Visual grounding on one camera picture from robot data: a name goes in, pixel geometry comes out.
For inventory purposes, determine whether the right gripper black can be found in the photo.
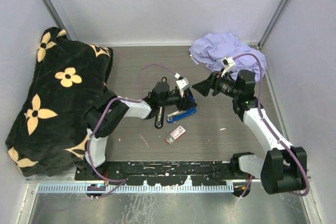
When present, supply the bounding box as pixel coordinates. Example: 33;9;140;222
192;68;240;99

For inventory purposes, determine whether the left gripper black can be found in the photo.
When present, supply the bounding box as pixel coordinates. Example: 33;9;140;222
159;90;196;112

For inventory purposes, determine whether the blue stapler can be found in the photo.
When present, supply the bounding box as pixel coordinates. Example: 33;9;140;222
166;98;197;123

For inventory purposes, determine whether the red white staple box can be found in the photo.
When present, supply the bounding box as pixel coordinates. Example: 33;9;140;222
165;126;186;144

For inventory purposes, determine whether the black stapler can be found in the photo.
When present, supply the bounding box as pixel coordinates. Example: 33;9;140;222
153;77;169;129

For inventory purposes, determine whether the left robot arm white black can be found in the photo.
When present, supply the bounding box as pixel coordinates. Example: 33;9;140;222
84;78;197;180

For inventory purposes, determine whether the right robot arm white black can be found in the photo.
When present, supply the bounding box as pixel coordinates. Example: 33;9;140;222
192;70;310;197

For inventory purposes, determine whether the lavender crumpled cloth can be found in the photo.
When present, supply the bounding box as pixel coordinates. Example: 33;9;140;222
189;33;267;82

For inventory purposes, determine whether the black floral blanket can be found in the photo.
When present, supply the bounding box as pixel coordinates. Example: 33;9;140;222
5;27;113;177

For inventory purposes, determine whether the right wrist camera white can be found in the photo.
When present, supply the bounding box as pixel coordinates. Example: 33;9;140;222
220;57;235;77

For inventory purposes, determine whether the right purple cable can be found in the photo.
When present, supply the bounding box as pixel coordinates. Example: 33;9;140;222
232;52;310;198

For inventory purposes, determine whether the purple cable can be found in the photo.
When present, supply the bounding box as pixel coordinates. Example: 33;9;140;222
88;63;182;198
232;52;310;198

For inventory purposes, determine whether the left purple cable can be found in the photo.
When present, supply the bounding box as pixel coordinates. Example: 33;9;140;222
88;63;182;198

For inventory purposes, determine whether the white cable duct strip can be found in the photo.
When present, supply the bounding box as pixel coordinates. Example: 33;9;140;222
37;183;234;194

